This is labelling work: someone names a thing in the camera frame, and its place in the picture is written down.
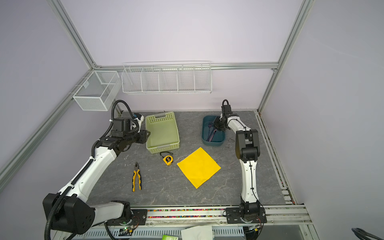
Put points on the yellow paper napkin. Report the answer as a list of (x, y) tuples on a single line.
[(198, 167)]

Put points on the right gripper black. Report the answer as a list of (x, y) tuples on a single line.
[(215, 124)]

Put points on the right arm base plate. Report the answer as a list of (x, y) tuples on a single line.
[(234, 216)]

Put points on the teal plastic tray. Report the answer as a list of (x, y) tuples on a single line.
[(219, 137)]

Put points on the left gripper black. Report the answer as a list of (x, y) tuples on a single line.
[(143, 136)]

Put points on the light green perforated basket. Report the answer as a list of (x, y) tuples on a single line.
[(164, 132)]

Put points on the purple metal spoon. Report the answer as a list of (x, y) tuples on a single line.
[(212, 134)]

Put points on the yellow black pliers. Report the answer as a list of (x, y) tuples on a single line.
[(137, 178)]

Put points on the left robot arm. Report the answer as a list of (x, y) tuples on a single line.
[(68, 210)]

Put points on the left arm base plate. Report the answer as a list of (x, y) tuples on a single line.
[(138, 218)]

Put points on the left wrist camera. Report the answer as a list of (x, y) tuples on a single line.
[(139, 118)]

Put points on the yellow tape measure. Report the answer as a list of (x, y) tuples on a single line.
[(167, 157)]

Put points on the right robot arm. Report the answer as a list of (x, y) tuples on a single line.
[(247, 149)]

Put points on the purple metal fork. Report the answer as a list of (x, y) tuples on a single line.
[(208, 135)]

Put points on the small white wire basket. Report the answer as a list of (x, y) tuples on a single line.
[(98, 91)]

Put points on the white paper sheet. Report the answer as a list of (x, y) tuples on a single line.
[(198, 233)]

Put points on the green small object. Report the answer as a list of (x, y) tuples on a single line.
[(167, 237)]

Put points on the long white wire shelf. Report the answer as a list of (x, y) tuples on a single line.
[(167, 77)]

